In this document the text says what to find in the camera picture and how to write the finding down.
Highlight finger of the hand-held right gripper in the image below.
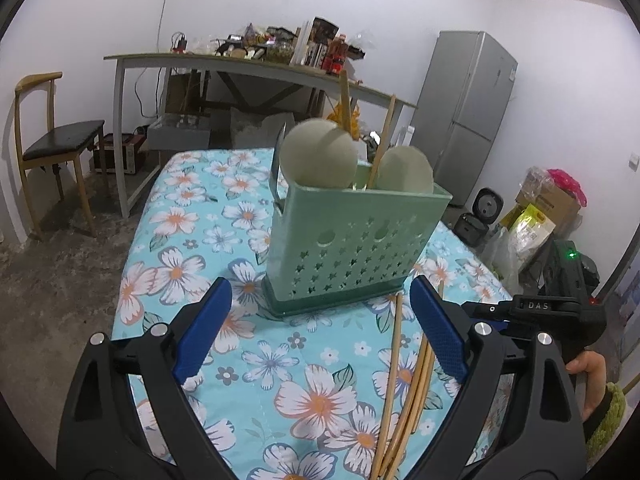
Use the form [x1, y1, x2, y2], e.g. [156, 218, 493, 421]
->
[460, 300, 518, 336]

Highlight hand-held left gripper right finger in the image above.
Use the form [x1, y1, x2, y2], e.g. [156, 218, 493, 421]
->
[404, 275, 587, 480]

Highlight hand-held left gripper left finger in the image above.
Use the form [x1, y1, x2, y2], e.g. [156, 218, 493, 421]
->
[56, 276, 251, 480]

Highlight green utensil holder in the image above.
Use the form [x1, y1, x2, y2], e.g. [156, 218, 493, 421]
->
[262, 179, 453, 317]

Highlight cream round spoon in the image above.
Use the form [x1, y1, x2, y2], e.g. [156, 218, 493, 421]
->
[376, 146, 434, 194]
[322, 122, 359, 188]
[279, 119, 341, 188]

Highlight person's right forearm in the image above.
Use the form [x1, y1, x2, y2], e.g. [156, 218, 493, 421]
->
[582, 382, 629, 462]

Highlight person's right hand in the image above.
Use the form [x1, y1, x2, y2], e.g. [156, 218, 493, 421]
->
[566, 350, 608, 422]

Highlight translucent bag of greens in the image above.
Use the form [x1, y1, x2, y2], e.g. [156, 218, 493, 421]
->
[484, 225, 522, 287]

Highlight yellow rice bag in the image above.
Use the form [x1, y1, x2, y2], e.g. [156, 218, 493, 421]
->
[500, 205, 556, 271]

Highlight cardboard box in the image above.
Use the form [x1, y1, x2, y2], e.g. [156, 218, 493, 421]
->
[515, 170, 582, 239]

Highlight black rice cooker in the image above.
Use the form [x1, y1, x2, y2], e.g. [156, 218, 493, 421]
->
[452, 187, 502, 247]

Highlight pink plastic bag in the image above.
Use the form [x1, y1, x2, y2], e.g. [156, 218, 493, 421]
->
[547, 168, 587, 206]

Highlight floral blue tablecloth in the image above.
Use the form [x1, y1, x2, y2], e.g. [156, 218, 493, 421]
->
[111, 147, 516, 480]

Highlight metal knife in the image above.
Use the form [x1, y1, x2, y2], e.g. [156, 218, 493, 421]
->
[267, 122, 289, 207]

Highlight red small appliance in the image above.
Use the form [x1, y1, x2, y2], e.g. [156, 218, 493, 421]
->
[92, 132, 149, 176]

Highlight grey storage box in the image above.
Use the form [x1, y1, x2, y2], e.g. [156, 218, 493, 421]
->
[147, 113, 214, 151]

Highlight silver refrigerator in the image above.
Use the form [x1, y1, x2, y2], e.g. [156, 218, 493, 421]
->
[407, 31, 518, 208]

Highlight grey sack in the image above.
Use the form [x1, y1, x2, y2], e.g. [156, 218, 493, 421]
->
[229, 107, 297, 149]

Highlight yellow plastic bag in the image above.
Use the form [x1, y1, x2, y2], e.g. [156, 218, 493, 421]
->
[327, 100, 362, 141]

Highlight wooden chair black seat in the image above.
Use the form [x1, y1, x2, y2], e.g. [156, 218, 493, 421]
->
[14, 72, 107, 241]

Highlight wooden table white legs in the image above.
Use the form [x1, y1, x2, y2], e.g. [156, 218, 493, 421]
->
[104, 52, 418, 218]

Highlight black gadget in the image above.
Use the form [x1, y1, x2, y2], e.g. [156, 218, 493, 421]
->
[215, 35, 266, 59]

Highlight red oil bottle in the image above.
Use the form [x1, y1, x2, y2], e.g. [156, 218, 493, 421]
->
[322, 35, 349, 76]

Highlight clear plastic bag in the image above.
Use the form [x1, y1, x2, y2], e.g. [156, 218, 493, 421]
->
[347, 30, 374, 59]

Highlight clear plastic roll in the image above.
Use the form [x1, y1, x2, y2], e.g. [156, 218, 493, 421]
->
[292, 21, 314, 66]

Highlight dark snack bag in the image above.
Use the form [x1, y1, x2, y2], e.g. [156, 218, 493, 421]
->
[310, 17, 339, 42]

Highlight wall cable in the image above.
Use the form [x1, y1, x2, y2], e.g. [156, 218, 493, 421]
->
[154, 0, 182, 56]

